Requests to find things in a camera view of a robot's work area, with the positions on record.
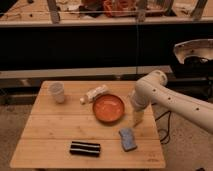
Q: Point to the blue sponge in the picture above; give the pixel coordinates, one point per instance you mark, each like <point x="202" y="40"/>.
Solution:
<point x="127" y="139"/>

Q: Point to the orange crate on shelf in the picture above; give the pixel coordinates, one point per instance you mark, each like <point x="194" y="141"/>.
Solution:
<point x="119" y="8"/>

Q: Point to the orange ceramic bowl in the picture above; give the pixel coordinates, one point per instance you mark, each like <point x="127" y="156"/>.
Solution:
<point x="108" y="108"/>

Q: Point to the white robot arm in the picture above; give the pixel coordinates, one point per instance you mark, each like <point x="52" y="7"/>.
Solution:
<point x="152" y="87"/>

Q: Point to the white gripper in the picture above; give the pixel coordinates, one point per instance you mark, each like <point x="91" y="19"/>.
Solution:
<point x="137" y="117"/>

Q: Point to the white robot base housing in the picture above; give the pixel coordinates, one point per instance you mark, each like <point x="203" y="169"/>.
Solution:
<point x="201" y="48"/>

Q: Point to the white plastic cup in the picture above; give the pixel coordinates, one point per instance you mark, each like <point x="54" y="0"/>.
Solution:
<point x="56" y="90"/>

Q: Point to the black white striped block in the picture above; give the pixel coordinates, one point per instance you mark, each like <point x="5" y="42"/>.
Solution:
<point x="85" y="148"/>

